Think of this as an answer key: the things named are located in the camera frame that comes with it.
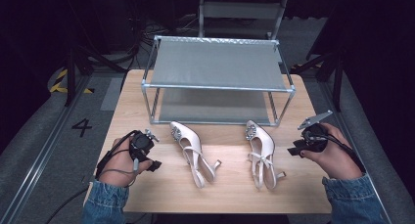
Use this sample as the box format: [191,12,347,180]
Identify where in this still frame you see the pale pink slingback heel shoe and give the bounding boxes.
[169,120,223,190]
[245,119,288,191]

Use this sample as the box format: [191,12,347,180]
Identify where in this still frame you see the bundle of floor cables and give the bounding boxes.
[128,17,201,57]

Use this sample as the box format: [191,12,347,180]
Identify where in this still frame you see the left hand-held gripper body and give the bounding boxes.
[128,128,161,163]

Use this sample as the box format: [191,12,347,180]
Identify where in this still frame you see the yellow black floor tape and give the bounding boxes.
[48,68,96,95]

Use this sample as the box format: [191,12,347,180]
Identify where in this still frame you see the metal floor rail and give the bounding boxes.
[316,76,393,224]
[0,76,90,224]

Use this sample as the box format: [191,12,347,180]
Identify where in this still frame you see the grey metal frame stand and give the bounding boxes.
[198,0,289,41]

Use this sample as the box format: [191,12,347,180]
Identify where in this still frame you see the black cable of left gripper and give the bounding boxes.
[44,129,140,224]

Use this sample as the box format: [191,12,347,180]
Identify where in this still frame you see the person's right hand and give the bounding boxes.
[299,122,364,181]

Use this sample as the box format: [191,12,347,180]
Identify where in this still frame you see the thin grey cable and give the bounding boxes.
[97,157,140,188]

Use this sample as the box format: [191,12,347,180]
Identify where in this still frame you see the black tripod stand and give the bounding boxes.
[62,42,129,108]
[291,47,347,113]

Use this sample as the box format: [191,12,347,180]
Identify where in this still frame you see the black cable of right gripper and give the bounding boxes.
[307,132,367,174]

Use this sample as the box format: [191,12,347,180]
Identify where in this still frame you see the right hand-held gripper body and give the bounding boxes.
[297,110,334,154]

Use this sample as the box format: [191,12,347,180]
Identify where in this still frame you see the person's left hand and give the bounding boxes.
[97,137,153,189]

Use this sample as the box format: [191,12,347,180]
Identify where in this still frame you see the metal frame shoe rack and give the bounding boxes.
[140,34,297,127]

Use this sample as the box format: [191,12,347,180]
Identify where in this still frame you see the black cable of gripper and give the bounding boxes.
[44,129,140,224]
[307,132,367,174]

